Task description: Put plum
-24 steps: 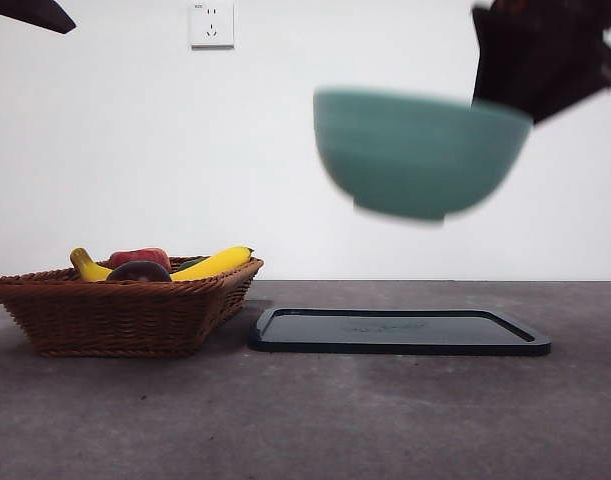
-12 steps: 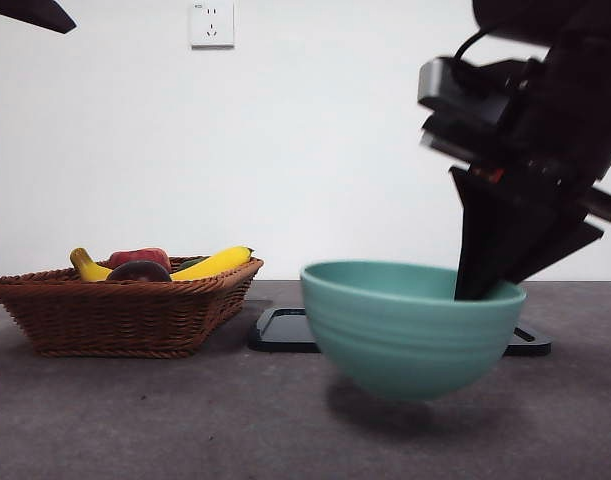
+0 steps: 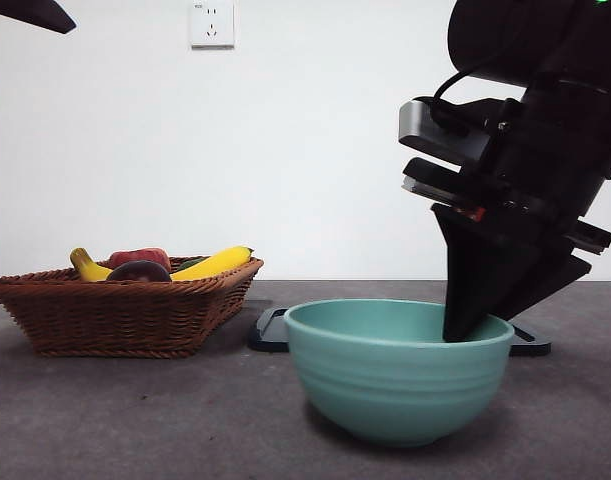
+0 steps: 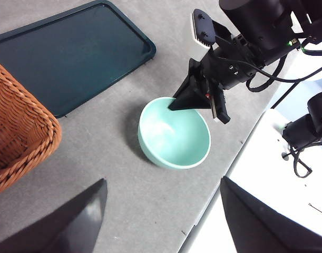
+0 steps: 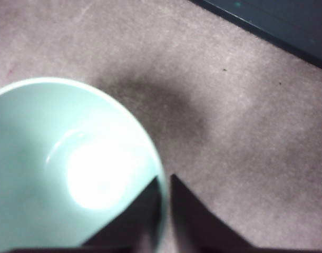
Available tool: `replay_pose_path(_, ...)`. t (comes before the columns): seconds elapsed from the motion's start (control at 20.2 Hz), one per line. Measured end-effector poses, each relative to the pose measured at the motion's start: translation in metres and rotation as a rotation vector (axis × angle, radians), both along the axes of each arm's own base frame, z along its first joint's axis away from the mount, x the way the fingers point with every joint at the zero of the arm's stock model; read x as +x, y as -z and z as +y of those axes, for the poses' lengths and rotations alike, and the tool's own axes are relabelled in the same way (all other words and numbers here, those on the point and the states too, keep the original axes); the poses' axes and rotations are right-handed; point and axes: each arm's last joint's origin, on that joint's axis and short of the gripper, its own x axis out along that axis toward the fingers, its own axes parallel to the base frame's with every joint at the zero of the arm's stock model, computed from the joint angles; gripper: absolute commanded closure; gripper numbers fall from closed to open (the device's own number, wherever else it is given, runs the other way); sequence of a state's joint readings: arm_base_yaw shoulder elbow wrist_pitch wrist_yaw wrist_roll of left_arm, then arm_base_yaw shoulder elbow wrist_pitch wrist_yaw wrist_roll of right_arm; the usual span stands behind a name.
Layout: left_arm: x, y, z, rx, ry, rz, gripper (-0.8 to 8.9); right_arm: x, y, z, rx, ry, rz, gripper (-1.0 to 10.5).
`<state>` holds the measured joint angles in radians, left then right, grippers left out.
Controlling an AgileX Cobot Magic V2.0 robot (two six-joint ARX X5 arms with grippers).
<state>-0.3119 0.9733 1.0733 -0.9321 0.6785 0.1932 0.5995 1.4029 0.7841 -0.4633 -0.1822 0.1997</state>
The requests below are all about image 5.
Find black rectangular tray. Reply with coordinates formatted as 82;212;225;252
188;0;322;72

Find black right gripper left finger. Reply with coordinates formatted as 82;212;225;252
83;175;161;250

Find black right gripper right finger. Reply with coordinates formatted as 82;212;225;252
171;173;256;250

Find teal ceramic bowl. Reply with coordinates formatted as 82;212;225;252
0;77;168;250

